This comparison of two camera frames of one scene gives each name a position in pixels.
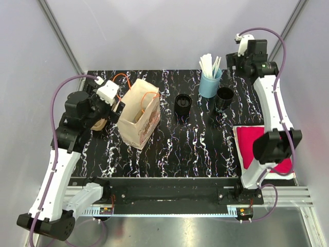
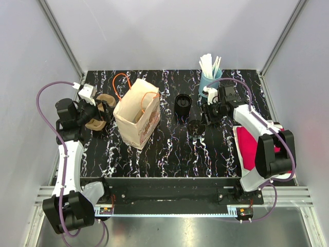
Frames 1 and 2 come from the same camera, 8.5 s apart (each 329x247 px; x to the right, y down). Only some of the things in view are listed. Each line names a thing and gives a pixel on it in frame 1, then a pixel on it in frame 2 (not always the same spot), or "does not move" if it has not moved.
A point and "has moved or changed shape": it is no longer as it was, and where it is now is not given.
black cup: (224, 95) has moved or changed shape
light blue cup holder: (208, 87) does not move
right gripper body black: (239, 63) to (214, 112)
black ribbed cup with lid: (182, 106) does not move
